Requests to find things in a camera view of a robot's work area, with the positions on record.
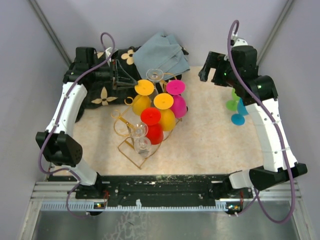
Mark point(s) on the magenta wine glass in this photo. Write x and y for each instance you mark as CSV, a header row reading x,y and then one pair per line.
x,y
175,88

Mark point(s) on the green wine glass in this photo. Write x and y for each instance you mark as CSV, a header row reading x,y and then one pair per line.
x,y
233,103

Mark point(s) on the gold wire glass rack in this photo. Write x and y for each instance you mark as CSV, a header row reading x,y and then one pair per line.
x,y
125,121

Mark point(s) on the clear wine glass front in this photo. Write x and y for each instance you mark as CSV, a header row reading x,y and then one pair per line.
x,y
143,146

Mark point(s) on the clear wine glass middle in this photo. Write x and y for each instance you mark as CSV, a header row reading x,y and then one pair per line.
x,y
139,130

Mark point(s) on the black cream flower blanket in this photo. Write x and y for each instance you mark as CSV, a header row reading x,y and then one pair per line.
x,y
87,58

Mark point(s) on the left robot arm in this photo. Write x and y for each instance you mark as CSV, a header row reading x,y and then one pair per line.
x,y
57,144

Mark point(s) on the orange yellow wine glass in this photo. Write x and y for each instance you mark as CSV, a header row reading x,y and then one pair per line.
x,y
163,102

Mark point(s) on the red wine glass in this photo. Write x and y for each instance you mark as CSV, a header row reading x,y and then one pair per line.
x,y
151,116

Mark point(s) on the clear wine glass back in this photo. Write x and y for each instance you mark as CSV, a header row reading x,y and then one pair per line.
x,y
155,75

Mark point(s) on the clear wine glass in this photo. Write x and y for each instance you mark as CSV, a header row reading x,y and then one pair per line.
x,y
155,75
139,130
143,146

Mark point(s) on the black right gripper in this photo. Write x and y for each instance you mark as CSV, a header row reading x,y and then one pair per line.
x,y
214,60

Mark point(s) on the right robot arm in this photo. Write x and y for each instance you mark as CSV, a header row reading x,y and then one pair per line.
x,y
260,98

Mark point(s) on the blue wine glass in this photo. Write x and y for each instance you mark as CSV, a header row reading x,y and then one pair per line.
x,y
238,118

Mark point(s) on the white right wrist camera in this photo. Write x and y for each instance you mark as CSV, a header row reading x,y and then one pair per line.
x,y
237,41

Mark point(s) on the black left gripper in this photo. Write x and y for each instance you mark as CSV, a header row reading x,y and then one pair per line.
x,y
122,77

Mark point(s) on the grey blue folded cloth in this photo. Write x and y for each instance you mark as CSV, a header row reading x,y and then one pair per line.
x,y
161,52

